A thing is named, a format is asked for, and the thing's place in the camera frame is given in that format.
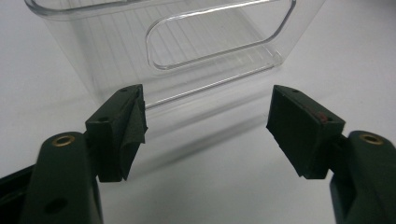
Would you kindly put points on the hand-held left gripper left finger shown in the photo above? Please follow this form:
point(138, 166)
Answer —
point(118, 133)

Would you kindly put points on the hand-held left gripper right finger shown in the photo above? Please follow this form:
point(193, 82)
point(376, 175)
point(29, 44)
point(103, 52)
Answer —
point(302, 130)

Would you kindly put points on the clear plastic tray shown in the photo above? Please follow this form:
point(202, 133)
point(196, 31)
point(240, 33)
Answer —
point(118, 53)

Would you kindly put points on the white table cover sheet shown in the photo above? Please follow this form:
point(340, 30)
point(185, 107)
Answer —
point(218, 186)

